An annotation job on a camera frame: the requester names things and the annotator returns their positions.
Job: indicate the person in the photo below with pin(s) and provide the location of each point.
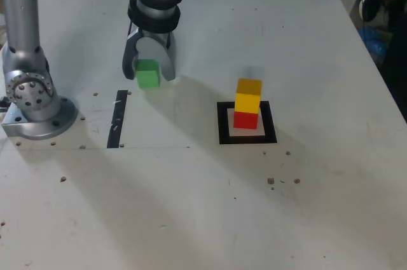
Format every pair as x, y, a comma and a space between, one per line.
395, 70

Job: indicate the red cube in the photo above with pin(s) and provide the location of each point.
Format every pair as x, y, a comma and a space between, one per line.
245, 120

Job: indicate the blue plastic bag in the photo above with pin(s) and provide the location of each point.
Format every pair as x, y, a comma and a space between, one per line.
373, 44

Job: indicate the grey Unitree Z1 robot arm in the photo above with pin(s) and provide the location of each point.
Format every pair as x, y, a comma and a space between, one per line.
25, 60

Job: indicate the black tape square outline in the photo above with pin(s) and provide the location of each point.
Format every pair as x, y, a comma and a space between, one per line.
222, 124

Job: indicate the black tape strip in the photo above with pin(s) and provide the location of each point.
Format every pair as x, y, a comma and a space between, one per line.
117, 117

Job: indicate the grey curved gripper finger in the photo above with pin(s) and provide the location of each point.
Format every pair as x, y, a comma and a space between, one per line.
165, 60
128, 60

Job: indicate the yellow cube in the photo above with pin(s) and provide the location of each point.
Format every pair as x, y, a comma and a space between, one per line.
247, 100

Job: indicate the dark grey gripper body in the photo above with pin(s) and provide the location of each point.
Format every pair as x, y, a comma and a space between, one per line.
159, 35

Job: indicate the green cube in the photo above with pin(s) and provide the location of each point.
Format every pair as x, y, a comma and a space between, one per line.
147, 77

